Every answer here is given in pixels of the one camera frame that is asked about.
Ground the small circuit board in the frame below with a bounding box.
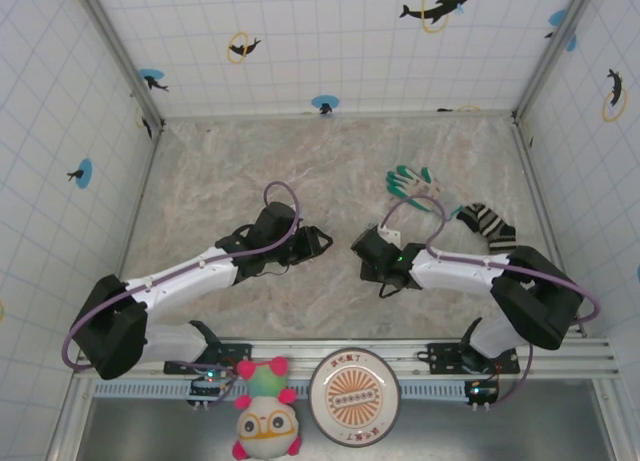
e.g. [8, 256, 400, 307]
[187, 365, 239, 410]
[463, 378, 500, 412]

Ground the black white striped sock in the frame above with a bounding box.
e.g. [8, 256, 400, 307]
[455, 203, 519, 255]

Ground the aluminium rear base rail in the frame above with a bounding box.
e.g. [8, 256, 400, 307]
[160, 108, 517, 123]

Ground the white slotted cable duct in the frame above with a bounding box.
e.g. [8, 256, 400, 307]
[92, 379, 501, 401]

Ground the aluminium frame post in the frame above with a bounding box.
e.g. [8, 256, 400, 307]
[510, 0, 600, 123]
[72, 0, 167, 130]

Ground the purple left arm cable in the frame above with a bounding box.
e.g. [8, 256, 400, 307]
[60, 180, 302, 406]

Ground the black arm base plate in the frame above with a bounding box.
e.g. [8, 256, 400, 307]
[163, 341, 253, 377]
[426, 341, 521, 377]

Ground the round printed plate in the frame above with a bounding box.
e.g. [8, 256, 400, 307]
[308, 348, 402, 448]

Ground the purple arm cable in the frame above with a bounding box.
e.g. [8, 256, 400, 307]
[60, 180, 302, 406]
[380, 194, 601, 408]

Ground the white green work glove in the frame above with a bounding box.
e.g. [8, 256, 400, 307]
[384, 165, 464, 221]

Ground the aluminium side base rail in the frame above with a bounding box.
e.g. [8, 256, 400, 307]
[510, 115, 587, 340]
[101, 123, 166, 340]

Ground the aluminium front mounting rail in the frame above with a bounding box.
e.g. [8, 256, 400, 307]
[73, 336, 621, 381]

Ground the dolphin blue circle sticker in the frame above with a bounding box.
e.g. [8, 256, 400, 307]
[542, 7, 579, 53]
[310, 94, 341, 117]
[65, 157, 95, 189]
[136, 68, 171, 94]

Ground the large dolphin yellow ring sticker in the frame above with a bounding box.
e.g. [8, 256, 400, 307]
[398, 0, 476, 35]

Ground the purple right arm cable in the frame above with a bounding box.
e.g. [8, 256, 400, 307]
[380, 194, 601, 408]

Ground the panda plush toy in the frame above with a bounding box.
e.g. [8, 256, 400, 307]
[231, 356, 303, 460]

